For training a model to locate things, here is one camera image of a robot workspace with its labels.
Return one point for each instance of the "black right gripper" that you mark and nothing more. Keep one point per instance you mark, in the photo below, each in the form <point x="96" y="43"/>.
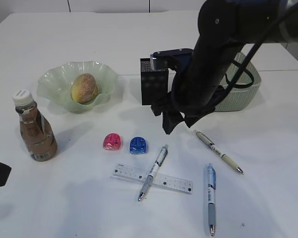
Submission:
<point x="193" y="90"/>

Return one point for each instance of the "blue pencil sharpener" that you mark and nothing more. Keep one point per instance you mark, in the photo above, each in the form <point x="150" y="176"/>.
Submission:
<point x="138" y="145"/>

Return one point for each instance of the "brown Nescafe coffee bottle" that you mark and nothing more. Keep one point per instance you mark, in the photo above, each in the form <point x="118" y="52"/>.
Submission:
<point x="35" y="130"/>

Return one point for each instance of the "sugared bread loaf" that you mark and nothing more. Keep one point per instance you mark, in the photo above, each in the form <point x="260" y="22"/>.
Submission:
<point x="84" y="88"/>

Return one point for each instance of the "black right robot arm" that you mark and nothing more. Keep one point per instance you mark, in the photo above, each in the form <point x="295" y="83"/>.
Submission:
<point x="230" y="34"/>

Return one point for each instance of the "cream ballpoint pen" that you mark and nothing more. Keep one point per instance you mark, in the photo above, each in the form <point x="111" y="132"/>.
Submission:
<point x="224" y="157"/>

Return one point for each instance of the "black mesh pen holder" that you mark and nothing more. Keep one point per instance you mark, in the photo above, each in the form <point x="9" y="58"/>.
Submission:
<point x="154" y="83"/>

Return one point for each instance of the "blue white gel pen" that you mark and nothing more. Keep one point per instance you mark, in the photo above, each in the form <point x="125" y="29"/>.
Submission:
<point x="211" y="198"/>

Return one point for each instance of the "pink pencil sharpener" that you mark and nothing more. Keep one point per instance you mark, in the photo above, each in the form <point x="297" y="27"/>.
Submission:
<point x="112" y="142"/>

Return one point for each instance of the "green plastic woven basket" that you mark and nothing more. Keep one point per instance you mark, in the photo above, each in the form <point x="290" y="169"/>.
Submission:
<point x="245" y="89"/>

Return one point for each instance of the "green wavy glass plate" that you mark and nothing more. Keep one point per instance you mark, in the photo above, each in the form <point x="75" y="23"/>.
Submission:
<point x="55" y="85"/>

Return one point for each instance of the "clear plastic ruler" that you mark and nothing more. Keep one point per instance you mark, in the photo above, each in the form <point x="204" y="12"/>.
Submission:
<point x="138" y="175"/>

